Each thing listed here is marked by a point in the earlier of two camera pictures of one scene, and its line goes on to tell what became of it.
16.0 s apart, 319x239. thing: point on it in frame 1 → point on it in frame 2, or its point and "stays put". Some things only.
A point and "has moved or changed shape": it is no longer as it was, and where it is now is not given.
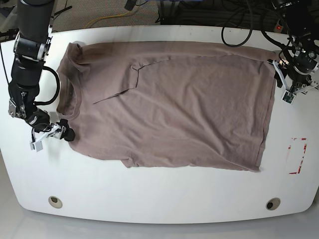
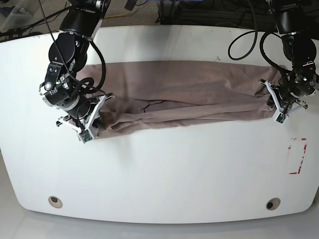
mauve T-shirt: [158, 104] has moved or changed shape
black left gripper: [38, 118] → [67, 93]
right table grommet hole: [273, 203] stays put
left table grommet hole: [55, 202] stays put
